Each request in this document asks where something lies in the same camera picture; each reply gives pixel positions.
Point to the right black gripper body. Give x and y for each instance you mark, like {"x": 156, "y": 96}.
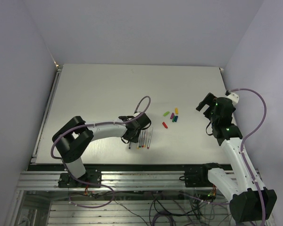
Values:
{"x": 210, "y": 100}

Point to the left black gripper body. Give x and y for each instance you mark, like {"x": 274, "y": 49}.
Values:
{"x": 134, "y": 139}

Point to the light green end white pen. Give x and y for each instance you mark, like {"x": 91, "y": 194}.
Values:
{"x": 139, "y": 141}

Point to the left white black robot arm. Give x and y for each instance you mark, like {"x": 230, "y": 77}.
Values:
{"x": 70, "y": 142}

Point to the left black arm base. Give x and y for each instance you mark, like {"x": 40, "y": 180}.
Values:
{"x": 89, "y": 179}

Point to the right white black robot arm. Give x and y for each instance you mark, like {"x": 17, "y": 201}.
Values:
{"x": 248, "y": 197}

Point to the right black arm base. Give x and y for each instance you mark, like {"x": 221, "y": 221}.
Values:
{"x": 197, "y": 175}

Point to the yellow end white pen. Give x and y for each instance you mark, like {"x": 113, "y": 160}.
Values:
{"x": 147, "y": 137}

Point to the purple end white pen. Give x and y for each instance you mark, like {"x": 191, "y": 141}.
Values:
{"x": 150, "y": 138}

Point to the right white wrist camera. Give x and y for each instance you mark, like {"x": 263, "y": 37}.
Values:
{"x": 232, "y": 96}

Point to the aluminium rail frame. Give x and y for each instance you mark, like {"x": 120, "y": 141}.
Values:
{"x": 117, "y": 180}

